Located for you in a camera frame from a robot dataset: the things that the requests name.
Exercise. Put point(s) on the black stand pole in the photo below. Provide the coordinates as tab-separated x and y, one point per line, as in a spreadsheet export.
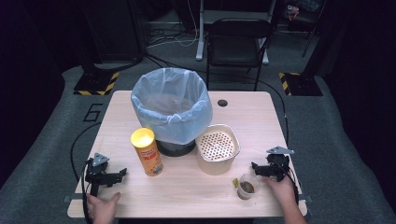
317	40
85	37

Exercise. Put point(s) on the black trash bin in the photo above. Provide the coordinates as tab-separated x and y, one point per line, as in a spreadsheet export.
176	149

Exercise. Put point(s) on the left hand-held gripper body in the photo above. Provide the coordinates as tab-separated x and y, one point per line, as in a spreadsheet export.
96	174

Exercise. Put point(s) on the clear plastic cup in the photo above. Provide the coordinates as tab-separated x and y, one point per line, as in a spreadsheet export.
244	194

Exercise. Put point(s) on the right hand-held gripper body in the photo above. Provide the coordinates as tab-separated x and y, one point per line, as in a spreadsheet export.
278	163

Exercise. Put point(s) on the black yellow striped base plate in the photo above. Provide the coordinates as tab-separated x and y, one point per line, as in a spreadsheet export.
303	84
96	83

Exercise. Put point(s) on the small yellow tea tag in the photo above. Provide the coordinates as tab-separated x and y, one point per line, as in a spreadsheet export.
235	183

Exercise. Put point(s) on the person's right hand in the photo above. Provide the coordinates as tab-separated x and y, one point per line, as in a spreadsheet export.
284	191

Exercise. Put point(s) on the beige container with strainer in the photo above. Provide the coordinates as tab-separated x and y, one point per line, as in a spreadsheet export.
216	161

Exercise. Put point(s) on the black folding chair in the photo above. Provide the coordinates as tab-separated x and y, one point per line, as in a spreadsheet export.
236	46

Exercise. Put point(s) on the light blue trash bag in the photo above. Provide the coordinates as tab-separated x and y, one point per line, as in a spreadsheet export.
174	124

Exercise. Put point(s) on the person's left hand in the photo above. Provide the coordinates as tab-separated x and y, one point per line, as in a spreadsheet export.
102	211

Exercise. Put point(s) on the yellow chips can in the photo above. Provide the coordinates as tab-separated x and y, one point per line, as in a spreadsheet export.
150	155

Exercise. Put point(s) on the white desk frame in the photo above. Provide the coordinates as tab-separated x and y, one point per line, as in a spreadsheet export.
200	34

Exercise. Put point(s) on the black table grommet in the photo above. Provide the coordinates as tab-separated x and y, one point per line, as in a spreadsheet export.
222	103

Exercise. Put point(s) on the wet tea leaves clump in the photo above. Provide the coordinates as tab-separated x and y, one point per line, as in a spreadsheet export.
247	187

